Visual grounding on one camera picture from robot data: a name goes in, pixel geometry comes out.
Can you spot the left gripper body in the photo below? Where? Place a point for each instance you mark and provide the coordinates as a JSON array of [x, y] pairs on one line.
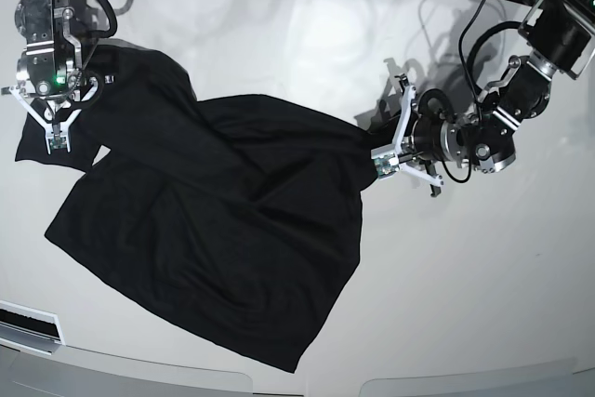
[[434, 133]]

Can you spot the black t-shirt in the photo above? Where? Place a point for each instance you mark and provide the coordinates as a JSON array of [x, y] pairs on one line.
[[237, 219]]

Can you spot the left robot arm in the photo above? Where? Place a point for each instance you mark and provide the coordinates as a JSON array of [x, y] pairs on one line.
[[559, 33]]

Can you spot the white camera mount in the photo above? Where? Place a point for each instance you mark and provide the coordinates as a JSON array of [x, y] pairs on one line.
[[56, 113], [399, 155]]

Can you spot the white slotted table bracket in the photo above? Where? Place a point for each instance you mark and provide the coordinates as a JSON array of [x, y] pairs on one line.
[[25, 328]]

